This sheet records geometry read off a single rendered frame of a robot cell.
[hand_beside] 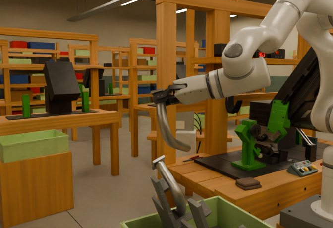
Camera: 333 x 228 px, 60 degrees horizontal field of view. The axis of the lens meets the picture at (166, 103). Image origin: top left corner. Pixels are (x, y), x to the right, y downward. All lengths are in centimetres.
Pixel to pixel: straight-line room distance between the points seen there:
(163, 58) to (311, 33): 86
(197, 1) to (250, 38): 115
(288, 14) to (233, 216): 72
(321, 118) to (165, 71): 89
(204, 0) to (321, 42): 96
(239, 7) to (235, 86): 137
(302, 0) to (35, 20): 1078
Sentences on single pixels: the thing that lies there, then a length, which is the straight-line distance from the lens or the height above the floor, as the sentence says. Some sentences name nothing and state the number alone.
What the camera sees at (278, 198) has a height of 84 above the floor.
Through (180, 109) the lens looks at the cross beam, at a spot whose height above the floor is 120.
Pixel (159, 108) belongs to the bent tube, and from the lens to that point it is 86.
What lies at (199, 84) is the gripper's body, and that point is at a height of 142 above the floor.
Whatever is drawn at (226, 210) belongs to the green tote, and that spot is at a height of 93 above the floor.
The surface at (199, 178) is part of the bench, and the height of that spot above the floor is 88.
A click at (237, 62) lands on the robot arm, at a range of 75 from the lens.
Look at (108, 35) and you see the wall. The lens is 1235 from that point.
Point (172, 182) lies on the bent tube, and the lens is 87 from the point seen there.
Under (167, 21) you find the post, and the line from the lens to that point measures 175.
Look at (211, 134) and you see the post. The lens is 200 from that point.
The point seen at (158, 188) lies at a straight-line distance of 85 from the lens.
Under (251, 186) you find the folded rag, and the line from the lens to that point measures 147.
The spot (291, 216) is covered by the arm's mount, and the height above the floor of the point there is 90.
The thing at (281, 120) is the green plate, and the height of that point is 115.
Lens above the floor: 145
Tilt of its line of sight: 6 degrees down
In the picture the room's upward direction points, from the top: straight up
